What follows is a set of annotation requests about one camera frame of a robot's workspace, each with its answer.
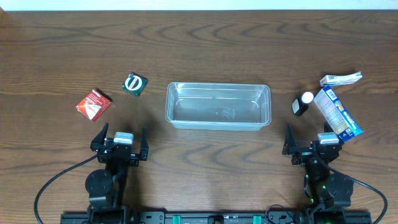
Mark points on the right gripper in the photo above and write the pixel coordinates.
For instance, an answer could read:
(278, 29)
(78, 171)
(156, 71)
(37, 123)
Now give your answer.
(311, 152)

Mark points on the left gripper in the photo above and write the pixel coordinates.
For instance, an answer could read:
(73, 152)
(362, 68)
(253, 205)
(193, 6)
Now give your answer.
(119, 156)

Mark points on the black bottle white cap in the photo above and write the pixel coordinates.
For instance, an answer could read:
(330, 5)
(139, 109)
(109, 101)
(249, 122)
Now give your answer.
(301, 104)

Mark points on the blue KoolFever box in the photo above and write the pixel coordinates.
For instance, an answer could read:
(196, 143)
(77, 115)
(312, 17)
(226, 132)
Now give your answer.
(336, 114)

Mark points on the red packet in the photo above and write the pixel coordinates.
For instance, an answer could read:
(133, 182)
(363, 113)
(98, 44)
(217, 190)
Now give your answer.
(94, 104)

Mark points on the white toothpaste box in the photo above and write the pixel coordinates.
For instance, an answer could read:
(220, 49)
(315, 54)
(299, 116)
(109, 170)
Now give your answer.
(337, 80)

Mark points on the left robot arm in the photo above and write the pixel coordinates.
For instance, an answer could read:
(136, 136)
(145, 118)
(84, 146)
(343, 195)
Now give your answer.
(106, 186)

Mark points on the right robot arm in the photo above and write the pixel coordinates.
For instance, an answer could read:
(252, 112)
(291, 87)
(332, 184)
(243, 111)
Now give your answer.
(326, 188)

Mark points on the clear plastic container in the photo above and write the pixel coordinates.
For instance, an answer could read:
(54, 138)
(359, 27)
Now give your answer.
(218, 106)

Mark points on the green square packet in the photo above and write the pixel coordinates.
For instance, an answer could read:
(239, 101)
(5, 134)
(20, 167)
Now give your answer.
(134, 84)

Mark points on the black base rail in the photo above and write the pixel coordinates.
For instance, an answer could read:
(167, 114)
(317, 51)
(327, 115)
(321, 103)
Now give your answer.
(273, 216)

